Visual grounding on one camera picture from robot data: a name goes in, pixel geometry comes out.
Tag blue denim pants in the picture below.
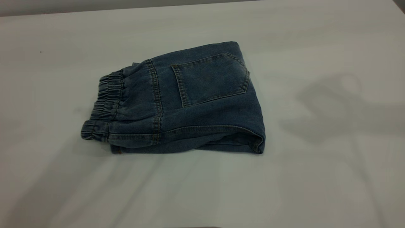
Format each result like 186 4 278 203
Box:
81 41 266 155

